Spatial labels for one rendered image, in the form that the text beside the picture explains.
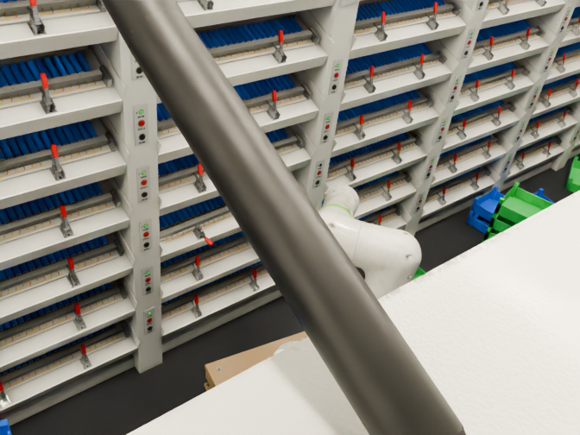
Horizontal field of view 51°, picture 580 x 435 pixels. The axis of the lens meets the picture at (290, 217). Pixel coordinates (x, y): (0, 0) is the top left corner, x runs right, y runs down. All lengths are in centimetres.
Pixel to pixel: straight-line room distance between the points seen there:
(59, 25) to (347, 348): 139
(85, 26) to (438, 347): 137
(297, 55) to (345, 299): 177
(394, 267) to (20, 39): 97
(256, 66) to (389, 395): 169
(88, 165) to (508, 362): 155
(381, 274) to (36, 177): 91
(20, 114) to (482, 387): 143
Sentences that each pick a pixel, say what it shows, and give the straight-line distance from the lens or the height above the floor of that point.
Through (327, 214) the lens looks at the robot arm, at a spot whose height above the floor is 101.
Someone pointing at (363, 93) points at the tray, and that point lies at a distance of 223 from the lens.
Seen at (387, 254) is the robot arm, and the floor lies 98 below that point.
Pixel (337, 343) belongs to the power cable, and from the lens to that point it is 18.
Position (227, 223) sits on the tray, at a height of 55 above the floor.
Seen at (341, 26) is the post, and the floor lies 121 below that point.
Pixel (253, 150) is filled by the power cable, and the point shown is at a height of 179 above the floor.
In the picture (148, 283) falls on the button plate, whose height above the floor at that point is 45.
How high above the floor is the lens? 189
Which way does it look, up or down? 38 degrees down
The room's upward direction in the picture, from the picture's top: 8 degrees clockwise
